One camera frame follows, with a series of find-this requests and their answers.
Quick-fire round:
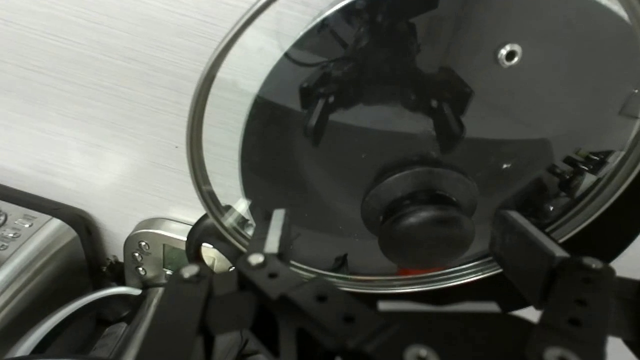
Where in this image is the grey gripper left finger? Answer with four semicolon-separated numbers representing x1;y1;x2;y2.
244;208;290;267

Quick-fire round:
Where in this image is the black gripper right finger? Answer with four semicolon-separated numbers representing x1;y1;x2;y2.
490;208;619;335

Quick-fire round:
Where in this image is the glass lid with black knob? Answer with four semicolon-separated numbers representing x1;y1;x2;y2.
185;0;640;295

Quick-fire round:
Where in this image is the black cooking pot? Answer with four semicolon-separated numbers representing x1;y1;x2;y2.
185;192;640;316

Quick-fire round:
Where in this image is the silver kettle base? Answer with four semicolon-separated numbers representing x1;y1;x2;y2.
122;215;202;289

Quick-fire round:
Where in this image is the stainless steel toaster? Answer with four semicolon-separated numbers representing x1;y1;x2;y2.
0;183;107;335

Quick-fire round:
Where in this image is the white cable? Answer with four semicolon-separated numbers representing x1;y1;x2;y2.
4;283;145;360

